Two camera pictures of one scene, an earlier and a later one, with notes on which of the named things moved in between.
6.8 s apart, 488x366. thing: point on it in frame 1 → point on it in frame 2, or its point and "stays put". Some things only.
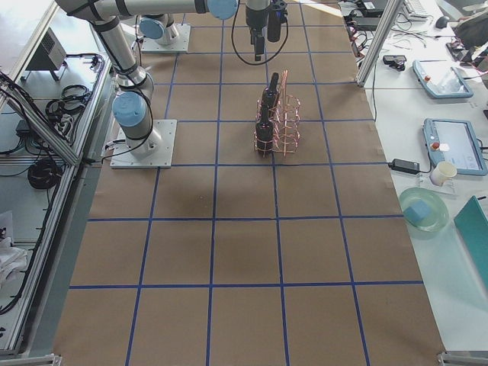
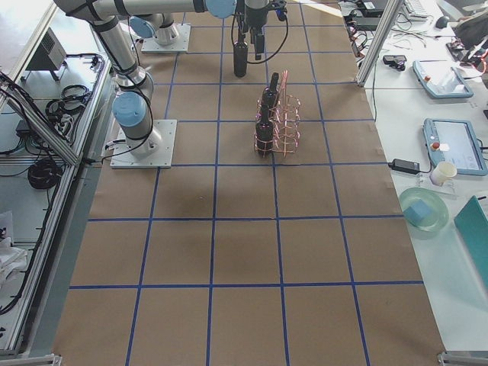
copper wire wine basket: (277, 123) stays put
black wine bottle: (274, 25) → (240, 57)
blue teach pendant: (455, 141) stays put
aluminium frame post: (390, 14) stays put
